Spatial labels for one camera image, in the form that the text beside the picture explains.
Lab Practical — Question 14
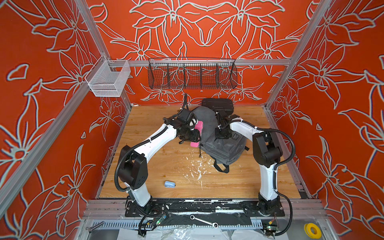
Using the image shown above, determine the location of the pink pencil case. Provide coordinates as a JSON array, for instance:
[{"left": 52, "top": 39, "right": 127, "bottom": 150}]
[{"left": 190, "top": 121, "right": 204, "bottom": 148}]

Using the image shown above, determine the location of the grey student backpack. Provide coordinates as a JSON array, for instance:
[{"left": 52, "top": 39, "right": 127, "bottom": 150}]
[{"left": 193, "top": 107, "right": 249, "bottom": 174}]

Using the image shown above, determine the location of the light blue stapler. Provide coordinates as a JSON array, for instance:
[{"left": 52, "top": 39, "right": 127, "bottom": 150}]
[{"left": 164, "top": 181, "right": 176, "bottom": 188}]

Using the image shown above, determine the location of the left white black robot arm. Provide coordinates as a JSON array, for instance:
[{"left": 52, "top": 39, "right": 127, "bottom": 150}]
[{"left": 114, "top": 94, "right": 201, "bottom": 210}]

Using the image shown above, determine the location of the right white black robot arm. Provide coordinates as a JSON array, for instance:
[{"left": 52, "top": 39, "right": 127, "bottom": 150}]
[{"left": 216, "top": 110, "right": 296, "bottom": 216}]

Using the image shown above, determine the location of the black hard case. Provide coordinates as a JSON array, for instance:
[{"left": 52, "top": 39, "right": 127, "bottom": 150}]
[{"left": 202, "top": 98, "right": 234, "bottom": 116}]

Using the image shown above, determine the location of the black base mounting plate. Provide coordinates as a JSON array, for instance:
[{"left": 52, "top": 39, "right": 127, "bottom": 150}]
[{"left": 144, "top": 198, "right": 286, "bottom": 217}]

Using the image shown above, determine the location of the yellow tape roll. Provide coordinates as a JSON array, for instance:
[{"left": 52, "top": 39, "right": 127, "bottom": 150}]
[{"left": 304, "top": 223, "right": 322, "bottom": 240}]

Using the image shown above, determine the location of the black wire wall basket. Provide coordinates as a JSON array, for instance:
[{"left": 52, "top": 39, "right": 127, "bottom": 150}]
[{"left": 148, "top": 57, "right": 239, "bottom": 90}]

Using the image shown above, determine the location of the white wire wall basket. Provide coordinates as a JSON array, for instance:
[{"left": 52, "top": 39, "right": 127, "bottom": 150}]
[{"left": 85, "top": 55, "right": 131, "bottom": 97}]

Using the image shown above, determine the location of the grey bolt on frame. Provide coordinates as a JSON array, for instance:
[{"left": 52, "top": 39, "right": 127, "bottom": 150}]
[{"left": 88, "top": 222, "right": 105, "bottom": 233}]

